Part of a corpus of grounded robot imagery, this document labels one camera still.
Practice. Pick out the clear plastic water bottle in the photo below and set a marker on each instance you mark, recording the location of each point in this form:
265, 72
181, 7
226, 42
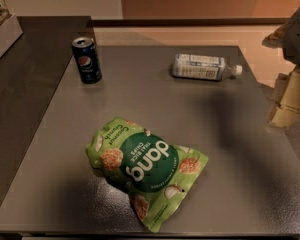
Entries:
202, 67

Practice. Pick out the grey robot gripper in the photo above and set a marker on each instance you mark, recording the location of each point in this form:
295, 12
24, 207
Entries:
299, 37

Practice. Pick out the green rice chip bag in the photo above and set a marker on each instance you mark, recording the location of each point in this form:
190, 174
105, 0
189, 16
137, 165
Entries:
156, 174

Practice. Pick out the blue Pepsi can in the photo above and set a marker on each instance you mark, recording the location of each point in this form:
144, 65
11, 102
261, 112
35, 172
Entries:
84, 52

